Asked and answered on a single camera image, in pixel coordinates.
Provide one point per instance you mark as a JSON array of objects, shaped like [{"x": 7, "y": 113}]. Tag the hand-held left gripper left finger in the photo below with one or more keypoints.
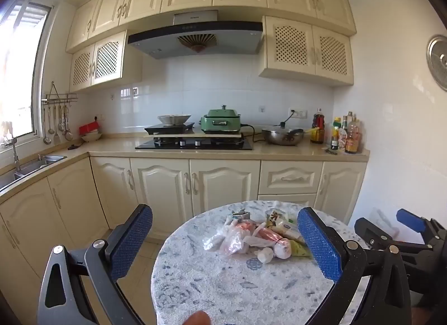
[{"x": 132, "y": 237}]

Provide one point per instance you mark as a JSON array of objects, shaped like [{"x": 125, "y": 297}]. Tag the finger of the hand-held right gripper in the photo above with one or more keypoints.
[
  {"x": 370, "y": 232},
  {"x": 410, "y": 218}
]

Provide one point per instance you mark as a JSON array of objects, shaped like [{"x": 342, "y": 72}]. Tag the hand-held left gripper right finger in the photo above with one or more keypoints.
[{"x": 321, "y": 244}]

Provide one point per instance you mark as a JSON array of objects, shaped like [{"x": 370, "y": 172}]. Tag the long cream snack packet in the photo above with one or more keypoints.
[{"x": 288, "y": 230}]

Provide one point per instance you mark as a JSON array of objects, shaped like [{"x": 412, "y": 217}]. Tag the person's left hand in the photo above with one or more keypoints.
[{"x": 197, "y": 319}]

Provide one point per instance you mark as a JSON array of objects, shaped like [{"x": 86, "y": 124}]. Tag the green and yellow snack packet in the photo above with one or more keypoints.
[{"x": 299, "y": 250}]

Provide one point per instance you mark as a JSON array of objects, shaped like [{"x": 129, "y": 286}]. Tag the white and pink crumpled wrapper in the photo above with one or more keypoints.
[{"x": 283, "y": 250}]

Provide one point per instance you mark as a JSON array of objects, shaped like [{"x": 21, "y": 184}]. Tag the pink snack wrapper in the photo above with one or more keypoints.
[{"x": 270, "y": 236}]

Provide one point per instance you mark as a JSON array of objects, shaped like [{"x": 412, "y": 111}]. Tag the crumpled white tissue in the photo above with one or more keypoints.
[{"x": 265, "y": 256}]

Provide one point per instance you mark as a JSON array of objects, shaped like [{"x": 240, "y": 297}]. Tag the cream base cabinets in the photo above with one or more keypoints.
[{"x": 160, "y": 185}]

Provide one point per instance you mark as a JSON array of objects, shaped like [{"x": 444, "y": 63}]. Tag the white plastic wrapper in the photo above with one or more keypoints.
[{"x": 253, "y": 241}]

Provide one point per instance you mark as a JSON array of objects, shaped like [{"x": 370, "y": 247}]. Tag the clear plastic bag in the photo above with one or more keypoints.
[{"x": 216, "y": 239}]

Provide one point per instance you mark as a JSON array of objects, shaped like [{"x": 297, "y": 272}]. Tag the cream cabinet drawer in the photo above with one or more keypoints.
[{"x": 279, "y": 171}]

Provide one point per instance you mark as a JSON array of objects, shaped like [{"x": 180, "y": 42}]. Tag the crumpled silver foil wrapper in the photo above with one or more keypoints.
[{"x": 241, "y": 214}]

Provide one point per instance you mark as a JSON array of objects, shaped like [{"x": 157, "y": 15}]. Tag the pink tinted plastic bag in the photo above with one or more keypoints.
[{"x": 234, "y": 245}]

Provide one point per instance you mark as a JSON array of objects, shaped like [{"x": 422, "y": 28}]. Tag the small dark metal tool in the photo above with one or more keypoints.
[{"x": 330, "y": 151}]

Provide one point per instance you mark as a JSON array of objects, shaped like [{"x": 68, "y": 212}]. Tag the cluster of condiment bottles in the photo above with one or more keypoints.
[{"x": 351, "y": 136}]

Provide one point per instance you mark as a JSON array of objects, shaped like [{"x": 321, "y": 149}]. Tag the blue floral tablecloth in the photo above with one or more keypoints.
[{"x": 227, "y": 286}]

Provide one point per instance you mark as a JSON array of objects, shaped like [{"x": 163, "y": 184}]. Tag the white bowl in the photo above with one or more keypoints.
[{"x": 91, "y": 137}]

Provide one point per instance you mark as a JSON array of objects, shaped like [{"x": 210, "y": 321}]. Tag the black gas stove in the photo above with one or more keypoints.
[{"x": 195, "y": 146}]

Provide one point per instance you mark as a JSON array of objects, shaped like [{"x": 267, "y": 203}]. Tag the black induction cooker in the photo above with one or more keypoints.
[{"x": 164, "y": 130}]

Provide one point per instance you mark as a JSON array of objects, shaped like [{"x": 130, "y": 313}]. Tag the steel wok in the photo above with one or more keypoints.
[{"x": 281, "y": 136}]

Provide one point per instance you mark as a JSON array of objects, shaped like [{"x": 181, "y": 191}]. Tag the large cooking oil bottle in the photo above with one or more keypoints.
[{"x": 317, "y": 124}]

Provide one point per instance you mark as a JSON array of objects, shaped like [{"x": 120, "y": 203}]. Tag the wooden board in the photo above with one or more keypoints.
[{"x": 195, "y": 133}]

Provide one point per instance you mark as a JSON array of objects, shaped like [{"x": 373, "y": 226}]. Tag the steel kitchen sink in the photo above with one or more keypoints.
[{"x": 31, "y": 166}]

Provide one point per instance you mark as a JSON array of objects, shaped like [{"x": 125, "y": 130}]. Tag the shallow metal pan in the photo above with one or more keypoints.
[{"x": 174, "y": 119}]

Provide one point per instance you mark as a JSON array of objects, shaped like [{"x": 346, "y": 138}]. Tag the hanging kitchen utensils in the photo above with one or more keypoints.
[{"x": 51, "y": 126}]

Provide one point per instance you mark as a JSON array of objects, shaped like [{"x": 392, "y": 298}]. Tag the metal sink faucet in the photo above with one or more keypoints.
[{"x": 15, "y": 157}]

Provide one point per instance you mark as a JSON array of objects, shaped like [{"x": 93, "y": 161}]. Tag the green electric pot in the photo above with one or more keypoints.
[{"x": 220, "y": 123}]

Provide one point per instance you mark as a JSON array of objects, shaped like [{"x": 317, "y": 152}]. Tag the cream lattice door cabinet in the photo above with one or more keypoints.
[
  {"x": 106, "y": 56},
  {"x": 297, "y": 45}
]

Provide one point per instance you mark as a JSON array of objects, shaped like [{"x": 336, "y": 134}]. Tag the grey range hood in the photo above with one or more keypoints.
[{"x": 164, "y": 40}]

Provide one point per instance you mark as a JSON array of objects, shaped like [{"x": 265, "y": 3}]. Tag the kitchen window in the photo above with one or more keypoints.
[{"x": 17, "y": 66}]

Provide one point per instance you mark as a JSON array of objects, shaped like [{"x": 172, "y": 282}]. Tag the double wall outlet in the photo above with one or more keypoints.
[{"x": 299, "y": 114}]

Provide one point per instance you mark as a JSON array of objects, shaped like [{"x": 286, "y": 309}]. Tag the wall utensil rack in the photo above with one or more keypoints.
[{"x": 59, "y": 96}]

